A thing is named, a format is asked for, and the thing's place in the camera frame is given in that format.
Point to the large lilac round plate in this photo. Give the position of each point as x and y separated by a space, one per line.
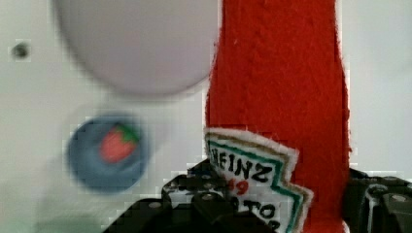
143 47

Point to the red plush ketchup bottle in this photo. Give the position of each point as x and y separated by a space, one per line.
277 113

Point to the blue bowl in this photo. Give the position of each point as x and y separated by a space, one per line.
91 170

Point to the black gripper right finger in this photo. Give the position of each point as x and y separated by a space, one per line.
377 204

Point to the red plush strawberry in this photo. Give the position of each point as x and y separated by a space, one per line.
118 143

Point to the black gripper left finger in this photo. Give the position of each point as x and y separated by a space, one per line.
195 202

